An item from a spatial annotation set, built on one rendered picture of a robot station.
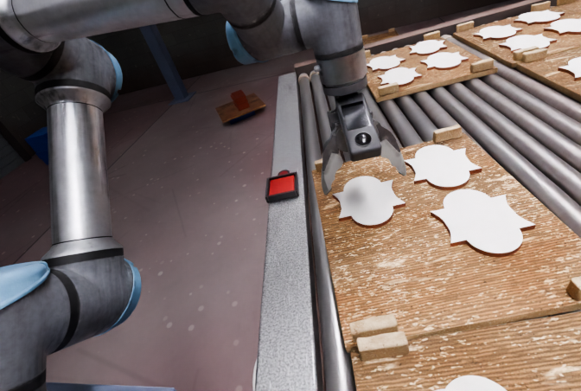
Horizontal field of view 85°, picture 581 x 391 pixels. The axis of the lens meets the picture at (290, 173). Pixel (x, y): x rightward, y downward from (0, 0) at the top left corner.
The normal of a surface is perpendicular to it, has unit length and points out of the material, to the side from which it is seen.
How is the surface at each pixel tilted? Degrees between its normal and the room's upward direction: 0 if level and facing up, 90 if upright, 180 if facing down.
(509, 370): 0
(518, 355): 0
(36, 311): 87
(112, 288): 83
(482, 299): 0
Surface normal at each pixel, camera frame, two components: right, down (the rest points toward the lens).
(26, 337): 0.97, -0.13
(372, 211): -0.26, -0.79
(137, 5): -0.12, 0.84
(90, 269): 0.60, -0.26
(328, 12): -0.19, 0.51
